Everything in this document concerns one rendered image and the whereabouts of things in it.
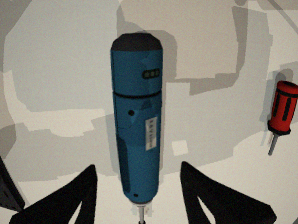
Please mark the dark blue electric screwdriver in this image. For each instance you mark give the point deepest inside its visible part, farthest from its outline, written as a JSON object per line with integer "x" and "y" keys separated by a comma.
{"x": 136, "y": 71}

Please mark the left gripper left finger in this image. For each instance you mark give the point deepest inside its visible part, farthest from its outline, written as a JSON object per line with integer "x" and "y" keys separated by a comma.
{"x": 59, "y": 206}

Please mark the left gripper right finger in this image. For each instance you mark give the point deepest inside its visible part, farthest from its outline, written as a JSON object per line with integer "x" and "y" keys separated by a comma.
{"x": 227, "y": 205}

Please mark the red hand screwdriver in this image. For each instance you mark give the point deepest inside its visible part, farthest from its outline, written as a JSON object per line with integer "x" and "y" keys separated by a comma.
{"x": 283, "y": 109}

